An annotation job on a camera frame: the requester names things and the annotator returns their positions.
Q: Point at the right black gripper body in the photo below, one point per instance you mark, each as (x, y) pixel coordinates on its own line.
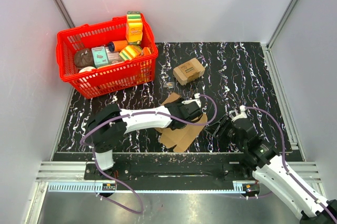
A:
(228, 134)

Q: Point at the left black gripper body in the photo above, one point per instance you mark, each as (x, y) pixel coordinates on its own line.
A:
(179, 105)

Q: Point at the brown cardboard box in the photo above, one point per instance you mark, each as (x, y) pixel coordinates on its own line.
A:
(176, 133)

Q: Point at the kitchen scouring pads pack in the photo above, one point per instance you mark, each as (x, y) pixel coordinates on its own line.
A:
(188, 71)

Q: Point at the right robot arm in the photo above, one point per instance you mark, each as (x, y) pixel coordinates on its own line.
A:
(262, 162)

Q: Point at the teal small box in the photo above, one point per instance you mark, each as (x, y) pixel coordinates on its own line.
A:
(100, 56)

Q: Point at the small clear plastic bag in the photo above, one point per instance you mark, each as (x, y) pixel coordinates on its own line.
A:
(169, 85)

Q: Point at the orange snack packet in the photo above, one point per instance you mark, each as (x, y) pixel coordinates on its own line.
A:
(145, 52)

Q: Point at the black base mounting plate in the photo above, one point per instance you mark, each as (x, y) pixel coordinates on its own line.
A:
(226, 166)

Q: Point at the yellow green striped sponge pack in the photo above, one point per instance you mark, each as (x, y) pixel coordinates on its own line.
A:
(130, 52)

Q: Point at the red plastic shopping basket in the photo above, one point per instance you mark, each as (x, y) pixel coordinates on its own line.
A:
(109, 78)

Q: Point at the pink packaged item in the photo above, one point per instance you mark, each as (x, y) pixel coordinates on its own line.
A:
(114, 58)

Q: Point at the orange cylindrical can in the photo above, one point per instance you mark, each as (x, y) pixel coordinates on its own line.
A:
(117, 46)

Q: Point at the orange yellow juice carton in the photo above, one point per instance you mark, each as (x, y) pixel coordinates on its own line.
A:
(134, 28)

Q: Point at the white round item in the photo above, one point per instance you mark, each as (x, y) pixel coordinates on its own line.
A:
(87, 69)

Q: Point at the brown round bread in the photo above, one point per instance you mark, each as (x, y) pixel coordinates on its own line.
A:
(83, 58)

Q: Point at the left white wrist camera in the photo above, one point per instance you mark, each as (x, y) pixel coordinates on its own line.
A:
(195, 99)

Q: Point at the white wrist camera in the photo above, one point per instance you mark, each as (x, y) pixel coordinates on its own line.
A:
(195, 99)
(238, 114)

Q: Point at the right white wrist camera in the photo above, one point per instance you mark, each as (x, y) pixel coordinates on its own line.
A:
(238, 114)

